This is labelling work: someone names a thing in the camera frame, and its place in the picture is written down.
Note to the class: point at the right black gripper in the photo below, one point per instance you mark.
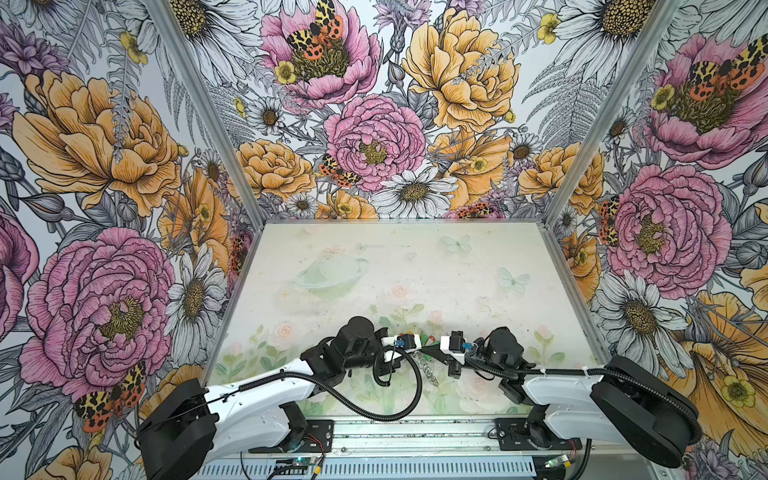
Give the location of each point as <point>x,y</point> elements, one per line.
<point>453,366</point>

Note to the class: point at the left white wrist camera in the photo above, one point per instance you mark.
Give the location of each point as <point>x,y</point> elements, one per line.
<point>406,342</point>

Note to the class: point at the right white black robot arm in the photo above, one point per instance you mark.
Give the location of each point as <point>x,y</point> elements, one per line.
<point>619,403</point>

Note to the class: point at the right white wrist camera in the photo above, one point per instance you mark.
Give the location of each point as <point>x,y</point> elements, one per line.
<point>454,347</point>

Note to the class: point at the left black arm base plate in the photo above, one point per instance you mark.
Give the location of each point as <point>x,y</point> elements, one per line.
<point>317,437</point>

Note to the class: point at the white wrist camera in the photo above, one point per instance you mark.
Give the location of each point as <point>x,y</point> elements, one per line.
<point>454,347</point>
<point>406,342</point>

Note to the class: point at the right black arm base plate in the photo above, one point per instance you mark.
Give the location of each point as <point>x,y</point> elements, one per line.
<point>518,434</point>

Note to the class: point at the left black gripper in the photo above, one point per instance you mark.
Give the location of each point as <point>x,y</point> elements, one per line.
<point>387,367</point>

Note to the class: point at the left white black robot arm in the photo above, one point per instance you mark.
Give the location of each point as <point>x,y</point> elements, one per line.
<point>318,369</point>

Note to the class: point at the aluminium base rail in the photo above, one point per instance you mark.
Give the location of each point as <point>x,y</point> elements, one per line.
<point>414,433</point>

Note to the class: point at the white vented panel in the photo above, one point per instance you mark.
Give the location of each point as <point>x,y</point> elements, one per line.
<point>514,467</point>

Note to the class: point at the green circuit board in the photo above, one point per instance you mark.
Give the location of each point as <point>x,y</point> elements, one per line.
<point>294,463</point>

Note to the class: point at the large metal keyring with keys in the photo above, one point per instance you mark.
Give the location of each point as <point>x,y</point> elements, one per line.
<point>425,361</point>

